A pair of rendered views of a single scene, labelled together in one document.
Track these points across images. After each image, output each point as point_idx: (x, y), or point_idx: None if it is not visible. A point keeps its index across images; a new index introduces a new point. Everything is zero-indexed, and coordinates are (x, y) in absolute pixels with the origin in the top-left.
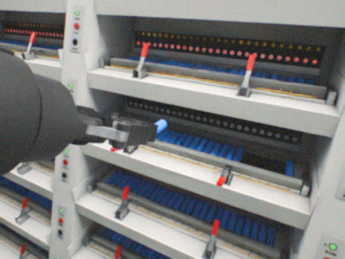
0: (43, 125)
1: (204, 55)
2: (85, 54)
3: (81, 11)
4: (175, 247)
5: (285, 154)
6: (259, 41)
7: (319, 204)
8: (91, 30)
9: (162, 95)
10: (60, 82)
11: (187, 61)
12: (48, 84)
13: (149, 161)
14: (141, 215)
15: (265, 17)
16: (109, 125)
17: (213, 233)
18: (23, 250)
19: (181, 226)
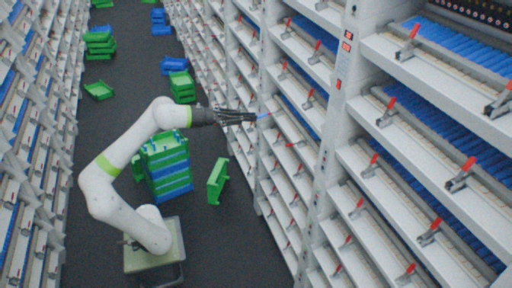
0: (206, 121)
1: None
2: (264, 59)
3: (264, 35)
4: (286, 168)
5: None
6: None
7: (316, 170)
8: (267, 46)
9: (285, 94)
10: (212, 110)
11: None
12: (208, 113)
13: (281, 124)
14: (283, 149)
15: (310, 74)
16: (227, 118)
17: (298, 168)
18: (251, 147)
19: (296, 161)
